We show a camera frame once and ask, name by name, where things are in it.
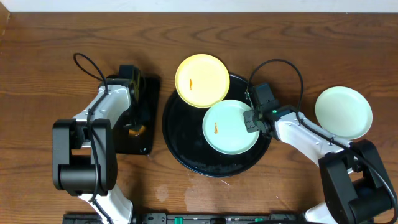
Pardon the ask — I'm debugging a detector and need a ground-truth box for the mint green plate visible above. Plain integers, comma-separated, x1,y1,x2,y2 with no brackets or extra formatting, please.
202,100,260,155

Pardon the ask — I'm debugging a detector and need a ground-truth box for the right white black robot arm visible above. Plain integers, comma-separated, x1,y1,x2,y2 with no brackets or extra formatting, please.
243,100,397,223

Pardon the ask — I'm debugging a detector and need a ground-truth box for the black round tray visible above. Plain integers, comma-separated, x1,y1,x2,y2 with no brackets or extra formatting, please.
162,91,271,177

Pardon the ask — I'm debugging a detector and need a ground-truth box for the orange green sponge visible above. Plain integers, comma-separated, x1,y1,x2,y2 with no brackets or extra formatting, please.
129,125,146,137

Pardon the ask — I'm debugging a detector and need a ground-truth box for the black rectangular tray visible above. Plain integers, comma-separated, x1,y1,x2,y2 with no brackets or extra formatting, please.
112,74,160,155

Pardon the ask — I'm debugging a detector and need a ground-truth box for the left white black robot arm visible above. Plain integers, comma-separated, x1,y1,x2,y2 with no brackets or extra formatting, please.
52,75,141,223

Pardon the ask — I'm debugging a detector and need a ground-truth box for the yellow plate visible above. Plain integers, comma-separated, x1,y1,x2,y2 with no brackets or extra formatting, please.
175,54,230,108

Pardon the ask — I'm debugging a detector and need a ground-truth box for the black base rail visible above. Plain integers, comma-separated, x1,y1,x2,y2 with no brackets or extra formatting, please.
61,212,308,224

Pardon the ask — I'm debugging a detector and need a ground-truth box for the light green plate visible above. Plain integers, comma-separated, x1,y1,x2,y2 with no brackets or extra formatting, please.
315,86,373,139

